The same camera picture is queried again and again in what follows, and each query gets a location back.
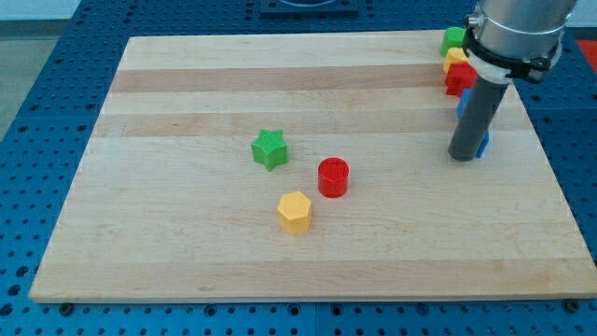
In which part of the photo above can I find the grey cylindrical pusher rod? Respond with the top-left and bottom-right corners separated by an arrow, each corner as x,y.
448,77 -> 508,161

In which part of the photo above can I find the wooden board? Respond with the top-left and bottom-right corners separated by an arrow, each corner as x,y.
29,30 -> 596,303

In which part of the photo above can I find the red cylinder block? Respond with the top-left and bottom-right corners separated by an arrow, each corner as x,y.
317,157 -> 350,198

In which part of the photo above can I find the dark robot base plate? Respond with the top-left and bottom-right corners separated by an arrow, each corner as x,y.
258,0 -> 359,18

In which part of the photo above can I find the blue block behind rod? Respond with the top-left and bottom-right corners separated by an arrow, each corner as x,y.
456,89 -> 491,159

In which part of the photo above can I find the red block at edge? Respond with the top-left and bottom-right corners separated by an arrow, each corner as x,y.
445,63 -> 477,97

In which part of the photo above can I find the yellow hexagon block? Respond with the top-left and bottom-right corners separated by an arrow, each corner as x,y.
277,191 -> 312,234

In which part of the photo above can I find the black clamp ring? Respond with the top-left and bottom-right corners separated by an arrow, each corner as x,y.
462,27 -> 563,86

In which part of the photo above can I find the green cylinder block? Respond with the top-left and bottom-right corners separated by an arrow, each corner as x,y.
439,26 -> 465,57

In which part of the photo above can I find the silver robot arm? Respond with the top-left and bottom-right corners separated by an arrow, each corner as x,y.
465,0 -> 576,60

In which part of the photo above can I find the yellow block at edge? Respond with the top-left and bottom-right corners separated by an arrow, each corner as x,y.
442,47 -> 468,74

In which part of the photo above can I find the green star block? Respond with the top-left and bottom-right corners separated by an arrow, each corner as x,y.
251,129 -> 288,171

